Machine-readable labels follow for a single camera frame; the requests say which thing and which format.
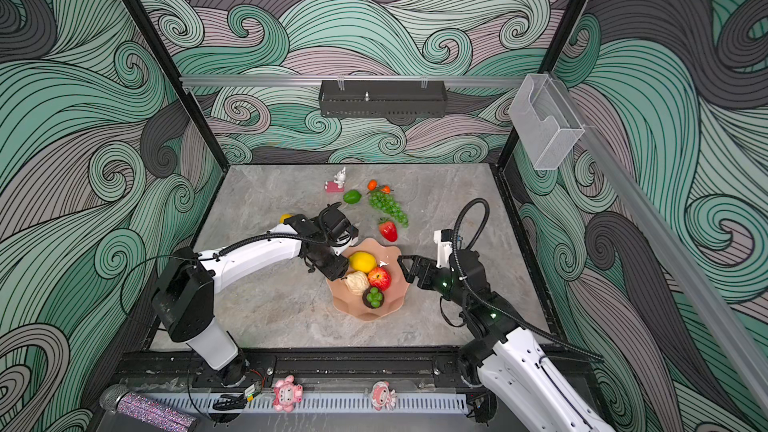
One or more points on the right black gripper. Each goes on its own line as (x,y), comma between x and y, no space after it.
(423,263)

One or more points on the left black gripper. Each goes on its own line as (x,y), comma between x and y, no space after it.
(338,269)

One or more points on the cream fake pear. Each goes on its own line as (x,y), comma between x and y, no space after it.
(356,282)

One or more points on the yellow fake lemon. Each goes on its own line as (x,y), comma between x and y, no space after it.
(362,261)

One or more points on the pink scalloped fruit bowl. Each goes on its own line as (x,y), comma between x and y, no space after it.
(352,305)

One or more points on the red fake apple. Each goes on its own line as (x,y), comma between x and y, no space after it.
(379,278)

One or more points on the red fake strawberry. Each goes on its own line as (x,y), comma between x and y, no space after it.
(388,229)

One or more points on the green fake lime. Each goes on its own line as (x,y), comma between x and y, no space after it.
(352,197)

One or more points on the dark purple fake mangosteen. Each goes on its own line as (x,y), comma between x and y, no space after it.
(373,297)

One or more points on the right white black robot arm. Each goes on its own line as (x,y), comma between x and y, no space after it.
(504,357)

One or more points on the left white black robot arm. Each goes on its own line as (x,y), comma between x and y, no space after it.
(184,295)

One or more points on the green fake grape bunch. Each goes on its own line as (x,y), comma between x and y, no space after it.
(386,204)

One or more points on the white rabbit figurine pink base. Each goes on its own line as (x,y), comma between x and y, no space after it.
(337,184)

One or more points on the pink cartoon figurine right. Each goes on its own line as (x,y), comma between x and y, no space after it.
(383,396)

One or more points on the pink cartoon figurine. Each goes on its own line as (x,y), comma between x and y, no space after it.
(383,396)
(287,394)

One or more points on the pink cartoon figurine left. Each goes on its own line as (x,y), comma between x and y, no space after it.
(287,394)

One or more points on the purple glitter cylinder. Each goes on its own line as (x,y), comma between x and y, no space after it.
(119,399)

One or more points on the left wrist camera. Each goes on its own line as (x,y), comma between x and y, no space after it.
(336,227)

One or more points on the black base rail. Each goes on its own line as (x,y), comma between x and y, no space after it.
(439,366)

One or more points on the black perforated wall tray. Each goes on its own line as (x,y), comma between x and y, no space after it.
(390,99)

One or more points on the white slotted cable duct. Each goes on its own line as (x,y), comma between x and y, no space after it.
(333,403)

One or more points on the clear acrylic wall box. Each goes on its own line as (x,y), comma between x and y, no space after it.
(545,118)

